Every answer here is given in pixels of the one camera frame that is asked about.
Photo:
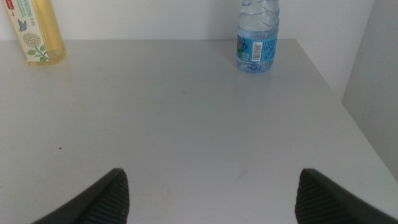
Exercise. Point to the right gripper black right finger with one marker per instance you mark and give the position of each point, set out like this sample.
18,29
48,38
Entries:
320,202

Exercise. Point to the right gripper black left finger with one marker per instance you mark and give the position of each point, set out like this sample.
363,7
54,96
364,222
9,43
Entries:
105,202

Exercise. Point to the small blue-capped water bottle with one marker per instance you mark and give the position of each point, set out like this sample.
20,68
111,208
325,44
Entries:
258,37

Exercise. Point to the yellow tea bottle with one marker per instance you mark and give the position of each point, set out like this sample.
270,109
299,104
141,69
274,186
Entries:
46,34

